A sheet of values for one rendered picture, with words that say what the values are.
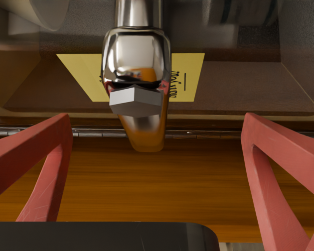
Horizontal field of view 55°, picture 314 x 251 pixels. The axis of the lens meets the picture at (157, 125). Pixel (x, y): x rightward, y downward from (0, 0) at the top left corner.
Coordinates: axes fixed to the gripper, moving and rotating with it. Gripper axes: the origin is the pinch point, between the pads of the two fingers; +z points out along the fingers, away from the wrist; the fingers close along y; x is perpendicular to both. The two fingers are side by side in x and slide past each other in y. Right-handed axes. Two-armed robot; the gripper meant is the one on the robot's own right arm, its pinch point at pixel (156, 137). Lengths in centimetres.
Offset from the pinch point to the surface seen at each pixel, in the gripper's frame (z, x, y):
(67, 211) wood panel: 10.6, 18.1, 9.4
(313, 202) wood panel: 12.1, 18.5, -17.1
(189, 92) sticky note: 8.3, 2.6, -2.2
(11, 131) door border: 16.8, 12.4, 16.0
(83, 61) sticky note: 5.4, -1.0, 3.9
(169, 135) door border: 16.7, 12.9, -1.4
